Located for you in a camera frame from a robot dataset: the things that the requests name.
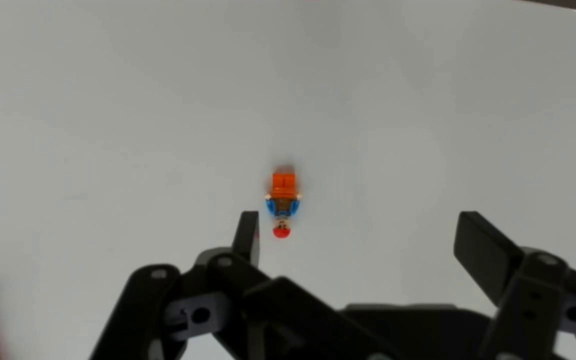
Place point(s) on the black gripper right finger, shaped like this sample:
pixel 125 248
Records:
pixel 534 300

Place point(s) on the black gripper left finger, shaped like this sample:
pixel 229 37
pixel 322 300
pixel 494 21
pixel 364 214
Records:
pixel 234 312

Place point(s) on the orange and blue sweet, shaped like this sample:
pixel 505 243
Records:
pixel 282 186

